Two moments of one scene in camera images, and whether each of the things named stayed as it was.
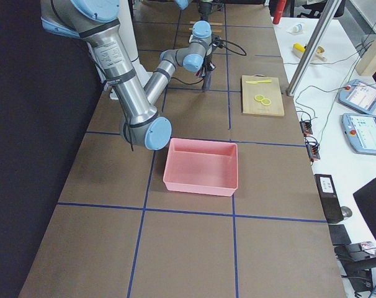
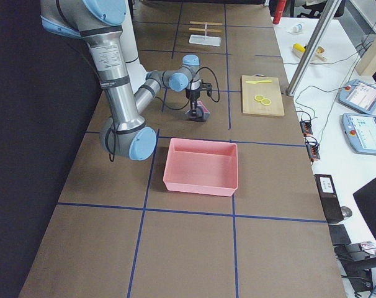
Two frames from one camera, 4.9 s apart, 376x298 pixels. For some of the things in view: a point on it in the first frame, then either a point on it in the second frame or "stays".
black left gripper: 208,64 to 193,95
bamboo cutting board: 269,90 stays
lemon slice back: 259,97 stays
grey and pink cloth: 206,79 to 202,114
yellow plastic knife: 255,82 stays
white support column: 126,24 stays
